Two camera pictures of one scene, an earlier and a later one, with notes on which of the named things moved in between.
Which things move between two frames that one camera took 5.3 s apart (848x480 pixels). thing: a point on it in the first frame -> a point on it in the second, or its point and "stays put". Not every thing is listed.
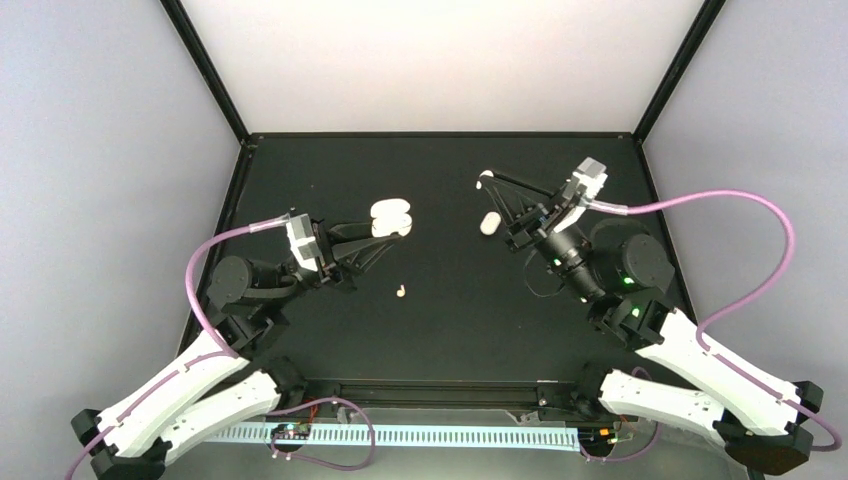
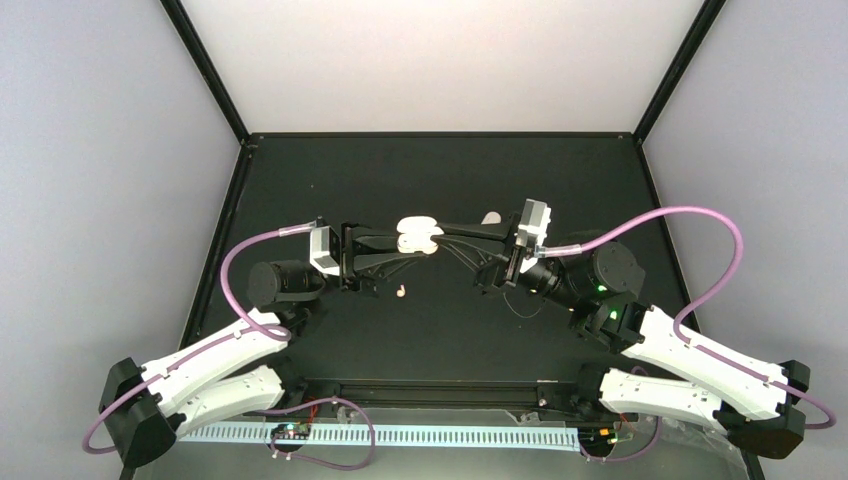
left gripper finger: x=358 y=253 -> x=374 y=262
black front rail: x=443 y=393 stays put
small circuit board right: x=597 y=435 stays put
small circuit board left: x=291 y=431 stays put
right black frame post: x=676 y=68 stays put
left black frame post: x=184 y=26 stays put
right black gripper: x=523 y=224 -> x=497 y=270
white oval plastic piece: x=390 y=216 -> x=416 y=232
